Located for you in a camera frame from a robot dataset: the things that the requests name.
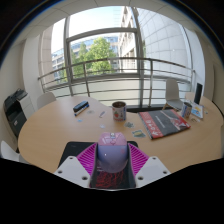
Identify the grey metal railing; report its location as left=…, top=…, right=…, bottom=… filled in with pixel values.
left=37, top=57, right=196, bottom=108

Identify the small dark flat case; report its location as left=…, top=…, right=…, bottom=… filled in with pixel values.
left=72, top=100, right=90, bottom=117

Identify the white chair with wooden legs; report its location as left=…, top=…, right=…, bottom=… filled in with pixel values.
left=0, top=139, right=26, bottom=164

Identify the black office printer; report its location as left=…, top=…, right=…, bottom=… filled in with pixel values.
left=3, top=87, right=36, bottom=138

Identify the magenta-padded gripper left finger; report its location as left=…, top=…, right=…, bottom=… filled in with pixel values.
left=53, top=142, right=100, bottom=189

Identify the red printed magazine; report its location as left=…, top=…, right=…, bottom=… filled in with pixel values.
left=138, top=108, right=192, bottom=140

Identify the black mouse pad, red-blue print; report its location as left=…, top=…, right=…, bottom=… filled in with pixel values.
left=58, top=140, right=139, bottom=190

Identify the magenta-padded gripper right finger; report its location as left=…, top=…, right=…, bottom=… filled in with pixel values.
left=126, top=142, right=172, bottom=189

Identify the tall black box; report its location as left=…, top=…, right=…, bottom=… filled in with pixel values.
left=193, top=82, right=204, bottom=105

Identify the strawberry print mug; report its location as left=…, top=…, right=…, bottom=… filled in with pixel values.
left=111, top=100, right=127, bottom=122

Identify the lilac and pink computer mouse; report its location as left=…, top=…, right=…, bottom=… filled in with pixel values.
left=96, top=131, right=129, bottom=174

